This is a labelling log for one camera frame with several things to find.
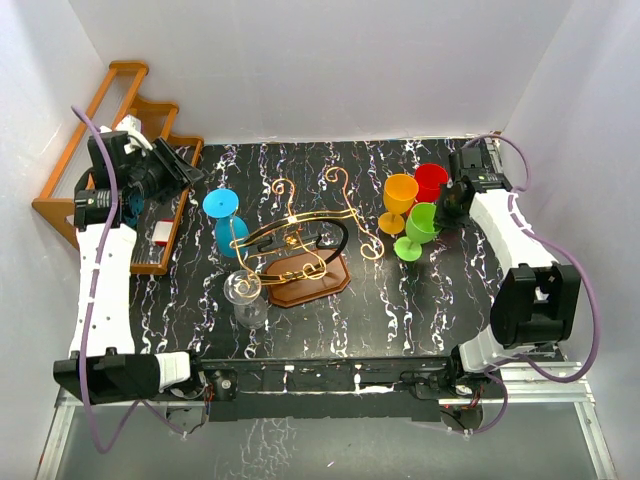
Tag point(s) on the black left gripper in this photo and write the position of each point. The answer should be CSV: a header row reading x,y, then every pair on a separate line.
x,y
179,175

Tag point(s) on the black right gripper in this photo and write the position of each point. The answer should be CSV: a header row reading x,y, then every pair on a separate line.
x,y
442,220

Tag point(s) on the red plastic wine glass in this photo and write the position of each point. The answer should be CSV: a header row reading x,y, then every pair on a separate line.
x,y
430,178

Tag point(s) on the green plastic wine glass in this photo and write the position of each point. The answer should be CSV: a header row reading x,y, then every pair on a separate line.
x,y
420,229

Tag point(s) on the orange yellow plastic wine glass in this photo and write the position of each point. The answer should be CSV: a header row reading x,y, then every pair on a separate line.
x,y
400,191

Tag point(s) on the blue plastic wine glass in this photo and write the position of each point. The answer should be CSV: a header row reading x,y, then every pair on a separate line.
x,y
221,204

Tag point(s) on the clear glass wine glass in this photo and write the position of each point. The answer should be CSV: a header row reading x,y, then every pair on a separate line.
x,y
243,291

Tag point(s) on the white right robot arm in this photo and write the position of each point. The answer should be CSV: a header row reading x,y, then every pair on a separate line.
x,y
536,301

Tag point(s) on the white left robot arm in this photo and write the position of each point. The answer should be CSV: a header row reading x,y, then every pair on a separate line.
x,y
103,366

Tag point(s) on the orange wooden shelf rack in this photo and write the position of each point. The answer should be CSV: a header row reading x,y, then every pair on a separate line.
x,y
80,197

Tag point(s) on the small white red box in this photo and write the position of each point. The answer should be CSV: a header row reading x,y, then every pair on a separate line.
x,y
162,232

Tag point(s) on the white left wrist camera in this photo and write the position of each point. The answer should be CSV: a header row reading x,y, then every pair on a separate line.
x,y
132,126

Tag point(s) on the gold wire wine glass rack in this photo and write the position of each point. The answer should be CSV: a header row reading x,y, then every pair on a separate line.
x,y
298,258

